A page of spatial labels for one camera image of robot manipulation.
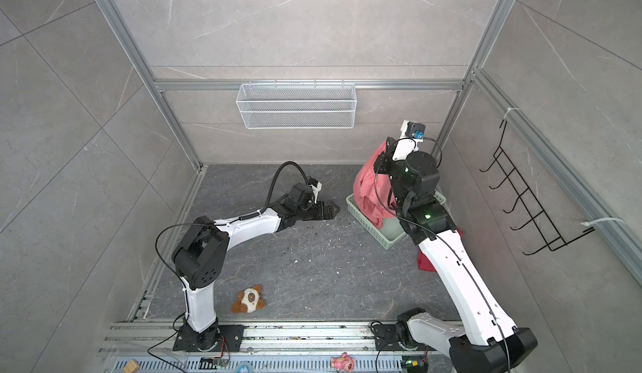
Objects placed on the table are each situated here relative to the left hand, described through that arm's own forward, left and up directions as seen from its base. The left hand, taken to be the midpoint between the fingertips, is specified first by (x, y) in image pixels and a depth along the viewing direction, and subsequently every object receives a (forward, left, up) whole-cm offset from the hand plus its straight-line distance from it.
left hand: (332, 204), depth 91 cm
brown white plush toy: (-30, +28, -9) cm, 42 cm away
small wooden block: (-45, +59, -12) cm, 75 cm away
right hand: (-2, -14, +33) cm, 36 cm away
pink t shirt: (-12, -10, +23) cm, 28 cm away
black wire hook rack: (-25, -53, +20) cm, 62 cm away
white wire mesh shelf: (+38, +24, +17) cm, 48 cm away
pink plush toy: (-47, -1, -9) cm, 48 cm away
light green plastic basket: (-8, -21, -9) cm, 25 cm away
